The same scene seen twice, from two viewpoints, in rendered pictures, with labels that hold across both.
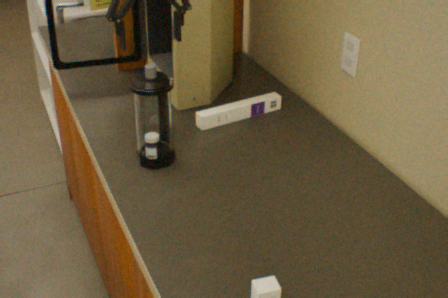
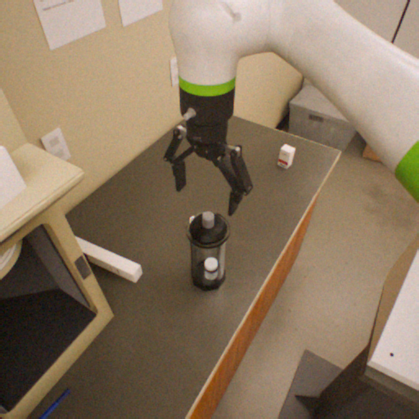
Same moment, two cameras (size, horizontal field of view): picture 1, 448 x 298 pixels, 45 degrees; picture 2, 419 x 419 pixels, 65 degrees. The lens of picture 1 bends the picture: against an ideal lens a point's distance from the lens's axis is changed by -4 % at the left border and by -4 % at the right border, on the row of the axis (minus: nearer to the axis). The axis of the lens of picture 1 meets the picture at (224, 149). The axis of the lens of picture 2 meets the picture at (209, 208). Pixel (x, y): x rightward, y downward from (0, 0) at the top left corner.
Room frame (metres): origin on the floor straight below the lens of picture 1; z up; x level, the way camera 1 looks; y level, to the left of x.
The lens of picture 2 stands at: (1.53, 0.60, 1.79)
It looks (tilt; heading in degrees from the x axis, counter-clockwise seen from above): 48 degrees down; 237
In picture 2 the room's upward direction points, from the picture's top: straight up
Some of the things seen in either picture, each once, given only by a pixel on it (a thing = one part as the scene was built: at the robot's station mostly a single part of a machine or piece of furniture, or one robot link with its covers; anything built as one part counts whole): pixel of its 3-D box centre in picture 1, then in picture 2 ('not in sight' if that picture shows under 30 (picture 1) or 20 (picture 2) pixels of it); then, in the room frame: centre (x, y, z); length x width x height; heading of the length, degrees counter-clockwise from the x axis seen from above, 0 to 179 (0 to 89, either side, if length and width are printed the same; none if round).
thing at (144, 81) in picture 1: (151, 77); (208, 224); (1.25, 0.18, 1.18); 0.09 x 0.09 x 0.07
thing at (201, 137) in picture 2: not in sight; (206, 136); (1.25, 0.18, 1.43); 0.08 x 0.07 x 0.09; 115
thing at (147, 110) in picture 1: (153, 120); (208, 253); (1.25, 0.18, 1.06); 0.11 x 0.11 x 0.21
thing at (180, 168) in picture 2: (177, 26); (180, 176); (1.28, 0.11, 1.30); 0.03 x 0.01 x 0.07; 25
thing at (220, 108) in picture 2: not in sight; (205, 100); (1.26, 0.18, 1.51); 0.12 x 0.09 x 0.06; 25
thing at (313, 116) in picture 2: not in sight; (326, 119); (-0.76, -0.98, 0.17); 0.60 x 0.42 x 0.33; 112
